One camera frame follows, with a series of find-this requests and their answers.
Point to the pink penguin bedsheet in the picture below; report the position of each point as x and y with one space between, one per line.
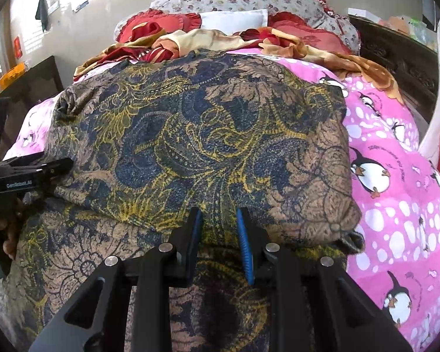
397 191

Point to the left hand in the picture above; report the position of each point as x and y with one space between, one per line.
11 222

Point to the red ruffled cushion left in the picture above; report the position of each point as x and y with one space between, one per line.
156 19

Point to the blue gold paisley garment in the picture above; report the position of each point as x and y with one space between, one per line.
217 131

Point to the dark wooden side furniture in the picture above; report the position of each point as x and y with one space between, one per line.
26 109

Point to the orange yellow box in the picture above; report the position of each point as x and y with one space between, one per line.
8 78

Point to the dark carved wooden headboard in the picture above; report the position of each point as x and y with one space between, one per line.
413 65

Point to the red cushion right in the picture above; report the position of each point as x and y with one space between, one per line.
292 24

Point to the white folded cloth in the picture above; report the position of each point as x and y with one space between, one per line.
229 22

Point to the floral white pillow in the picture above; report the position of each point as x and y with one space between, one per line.
315 13

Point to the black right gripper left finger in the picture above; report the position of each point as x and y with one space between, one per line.
171 264

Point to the cream red patterned blanket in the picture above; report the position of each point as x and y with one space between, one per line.
155 45

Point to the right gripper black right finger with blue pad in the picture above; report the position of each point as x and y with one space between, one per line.
274 269

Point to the dark garment hanging on wall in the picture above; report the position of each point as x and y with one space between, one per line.
42 15

